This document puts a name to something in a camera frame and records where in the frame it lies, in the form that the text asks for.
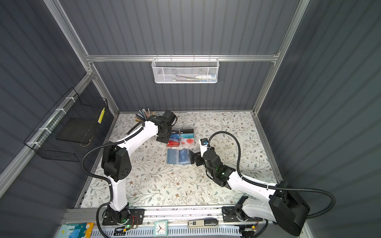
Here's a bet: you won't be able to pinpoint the pink white circle card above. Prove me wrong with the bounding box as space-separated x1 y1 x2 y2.
181 138 194 146

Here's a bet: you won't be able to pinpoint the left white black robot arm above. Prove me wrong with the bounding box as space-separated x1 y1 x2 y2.
101 110 177 224

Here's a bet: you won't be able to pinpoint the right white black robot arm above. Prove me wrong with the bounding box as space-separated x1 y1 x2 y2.
190 149 310 236

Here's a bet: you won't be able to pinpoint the blue VIP card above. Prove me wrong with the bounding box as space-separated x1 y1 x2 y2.
170 134 180 142

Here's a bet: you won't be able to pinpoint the black plain card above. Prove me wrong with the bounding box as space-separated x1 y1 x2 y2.
180 129 194 134

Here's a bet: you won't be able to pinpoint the red VIP card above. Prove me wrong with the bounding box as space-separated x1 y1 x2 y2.
167 140 181 147

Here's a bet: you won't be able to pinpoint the teal VIP card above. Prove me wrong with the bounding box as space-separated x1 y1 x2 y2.
181 134 194 139

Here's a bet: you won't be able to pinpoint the coloured pencils bunch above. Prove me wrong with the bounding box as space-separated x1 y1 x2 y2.
135 109 156 122

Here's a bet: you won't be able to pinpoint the silver black label device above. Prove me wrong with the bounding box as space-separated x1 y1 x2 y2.
188 218 219 229

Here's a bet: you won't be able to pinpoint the pens in white basket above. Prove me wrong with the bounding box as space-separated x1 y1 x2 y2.
175 74 217 82

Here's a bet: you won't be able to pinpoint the yellow tag on basket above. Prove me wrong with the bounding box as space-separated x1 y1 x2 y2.
97 108 105 124

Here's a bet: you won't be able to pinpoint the black remote device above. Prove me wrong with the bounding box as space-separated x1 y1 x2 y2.
273 217 295 226

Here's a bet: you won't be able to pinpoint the small teal desk clock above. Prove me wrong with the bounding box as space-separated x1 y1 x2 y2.
153 221 168 237

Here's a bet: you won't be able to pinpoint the black pad in basket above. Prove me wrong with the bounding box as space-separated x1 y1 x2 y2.
56 118 97 146

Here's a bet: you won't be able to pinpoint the colourful booklet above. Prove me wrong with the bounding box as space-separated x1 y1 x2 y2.
56 223 94 238

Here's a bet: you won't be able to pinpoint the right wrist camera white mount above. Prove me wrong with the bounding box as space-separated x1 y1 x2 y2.
199 138 209 158

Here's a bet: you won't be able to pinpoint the right black corrugated cable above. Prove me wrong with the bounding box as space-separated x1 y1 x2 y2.
207 130 336 220

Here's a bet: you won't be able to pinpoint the white wire mesh basket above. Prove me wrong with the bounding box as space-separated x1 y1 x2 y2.
151 59 220 84

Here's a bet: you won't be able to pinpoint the black wire wall basket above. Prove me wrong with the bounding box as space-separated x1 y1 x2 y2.
24 89 108 162

